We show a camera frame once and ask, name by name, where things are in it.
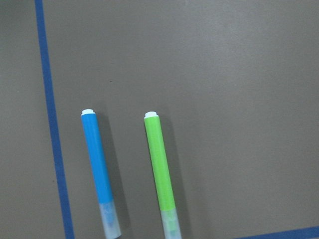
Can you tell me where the blue highlighter pen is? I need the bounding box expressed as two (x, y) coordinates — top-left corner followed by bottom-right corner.
(81, 109), (122, 239)

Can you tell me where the green highlighter pen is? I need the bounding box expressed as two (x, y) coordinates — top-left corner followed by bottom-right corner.
(144, 112), (182, 239)

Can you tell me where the blue tape strip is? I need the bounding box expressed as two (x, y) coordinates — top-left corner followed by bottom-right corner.
(238, 226), (319, 239)
(34, 0), (75, 239)

